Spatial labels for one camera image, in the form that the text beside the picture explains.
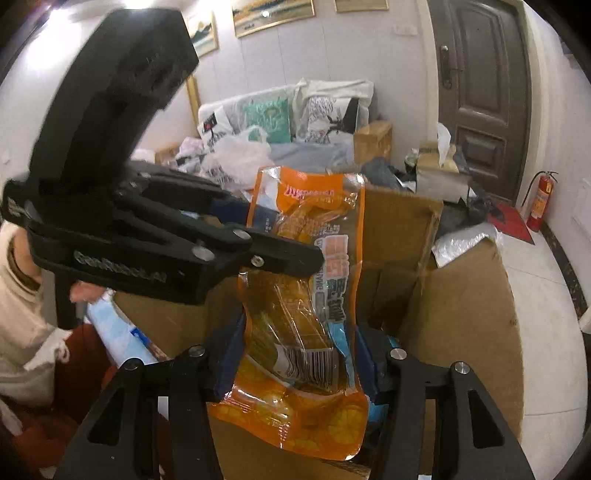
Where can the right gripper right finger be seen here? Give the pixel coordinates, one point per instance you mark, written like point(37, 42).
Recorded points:
point(472, 438)

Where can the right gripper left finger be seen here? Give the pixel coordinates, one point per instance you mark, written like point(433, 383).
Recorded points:
point(118, 438)

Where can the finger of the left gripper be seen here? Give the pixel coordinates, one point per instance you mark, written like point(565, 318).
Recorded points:
point(268, 252)

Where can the brown cardboard box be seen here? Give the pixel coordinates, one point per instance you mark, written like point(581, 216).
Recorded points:
point(463, 311)

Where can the orange snack bag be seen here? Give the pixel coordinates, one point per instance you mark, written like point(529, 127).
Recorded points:
point(296, 386)

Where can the person's left hand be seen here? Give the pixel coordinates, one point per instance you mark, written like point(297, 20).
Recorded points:
point(85, 292)

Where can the blue cartoon tablecloth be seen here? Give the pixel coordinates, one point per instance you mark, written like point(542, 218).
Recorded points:
point(116, 332)

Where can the white plastic bag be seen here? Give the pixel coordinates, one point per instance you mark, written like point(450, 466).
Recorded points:
point(235, 160)

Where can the teal patterned pillow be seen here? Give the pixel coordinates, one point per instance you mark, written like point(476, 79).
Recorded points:
point(273, 116)

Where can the white printed pillow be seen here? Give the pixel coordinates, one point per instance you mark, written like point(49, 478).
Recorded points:
point(328, 121)

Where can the small cardboard box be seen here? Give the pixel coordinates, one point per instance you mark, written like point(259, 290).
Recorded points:
point(373, 141)

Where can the red fire extinguisher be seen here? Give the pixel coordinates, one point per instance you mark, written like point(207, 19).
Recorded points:
point(545, 182)

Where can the dark brown door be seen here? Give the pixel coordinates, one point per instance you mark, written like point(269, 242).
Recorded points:
point(484, 89)

